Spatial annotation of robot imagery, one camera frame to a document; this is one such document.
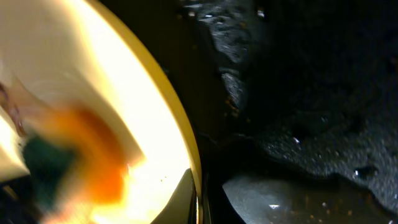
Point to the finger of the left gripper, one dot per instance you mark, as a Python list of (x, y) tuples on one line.
[(65, 90)]

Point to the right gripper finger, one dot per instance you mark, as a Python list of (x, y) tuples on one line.
[(182, 206)]

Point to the yellow plate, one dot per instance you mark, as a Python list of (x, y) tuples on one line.
[(47, 38)]

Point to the green and orange sponge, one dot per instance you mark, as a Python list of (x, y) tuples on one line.
[(74, 160)]

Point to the black round tray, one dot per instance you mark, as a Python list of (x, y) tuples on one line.
[(293, 103)]

